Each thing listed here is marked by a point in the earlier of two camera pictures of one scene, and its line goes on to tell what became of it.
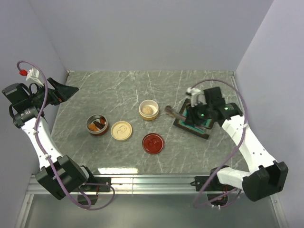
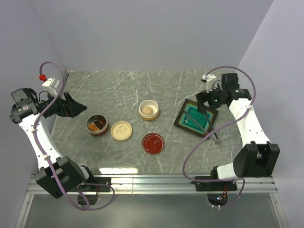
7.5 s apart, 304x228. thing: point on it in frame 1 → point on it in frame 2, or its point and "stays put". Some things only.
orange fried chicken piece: (92, 127) stays put
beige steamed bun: (148, 109) stays put
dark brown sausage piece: (98, 125) stays put
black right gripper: (191, 119) → (203, 97)
